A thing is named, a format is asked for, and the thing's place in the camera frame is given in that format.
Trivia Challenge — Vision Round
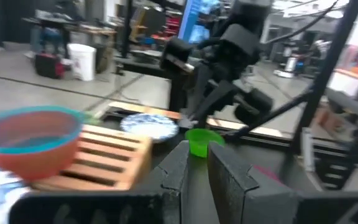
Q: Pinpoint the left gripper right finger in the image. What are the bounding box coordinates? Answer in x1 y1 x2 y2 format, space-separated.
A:
208 141 298 224

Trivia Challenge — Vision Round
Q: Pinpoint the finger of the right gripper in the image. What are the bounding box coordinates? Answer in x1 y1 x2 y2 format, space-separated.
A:
178 63 213 129
193 80 239 123

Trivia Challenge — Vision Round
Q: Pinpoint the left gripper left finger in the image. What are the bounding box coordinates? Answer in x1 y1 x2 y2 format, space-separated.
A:
135 139 191 224

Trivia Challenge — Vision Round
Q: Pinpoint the green plastic bowl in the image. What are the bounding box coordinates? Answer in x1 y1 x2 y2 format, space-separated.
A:
184 128 226 159

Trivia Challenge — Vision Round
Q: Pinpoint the orange plastic bowl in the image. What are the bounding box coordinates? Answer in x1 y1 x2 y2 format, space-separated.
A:
0 107 85 182

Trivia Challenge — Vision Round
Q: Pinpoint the slatted wooden shelf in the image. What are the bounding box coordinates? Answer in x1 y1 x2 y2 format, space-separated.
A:
31 124 154 192

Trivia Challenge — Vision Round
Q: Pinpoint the black table mat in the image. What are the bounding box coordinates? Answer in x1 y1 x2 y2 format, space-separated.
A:
147 124 323 224

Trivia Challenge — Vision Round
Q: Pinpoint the blue banner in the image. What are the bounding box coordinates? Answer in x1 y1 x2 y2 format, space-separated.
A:
178 0 219 44

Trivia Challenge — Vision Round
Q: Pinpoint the white plastic bucket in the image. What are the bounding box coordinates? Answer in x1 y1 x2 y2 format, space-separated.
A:
67 43 97 82

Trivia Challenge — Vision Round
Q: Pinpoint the wooden desk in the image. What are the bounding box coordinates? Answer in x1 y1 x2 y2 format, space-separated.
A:
22 17 118 40

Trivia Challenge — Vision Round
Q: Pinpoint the red and black bag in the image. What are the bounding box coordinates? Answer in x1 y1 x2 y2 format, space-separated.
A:
34 52 66 80

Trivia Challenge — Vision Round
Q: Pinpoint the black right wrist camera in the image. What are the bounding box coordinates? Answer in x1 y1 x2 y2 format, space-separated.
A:
161 36 196 73

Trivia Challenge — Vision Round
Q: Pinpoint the black frame strut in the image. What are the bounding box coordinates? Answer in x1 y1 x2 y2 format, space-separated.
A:
222 90 315 141

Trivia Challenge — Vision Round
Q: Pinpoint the black frame pole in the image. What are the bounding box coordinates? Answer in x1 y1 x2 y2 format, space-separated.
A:
280 0 358 177

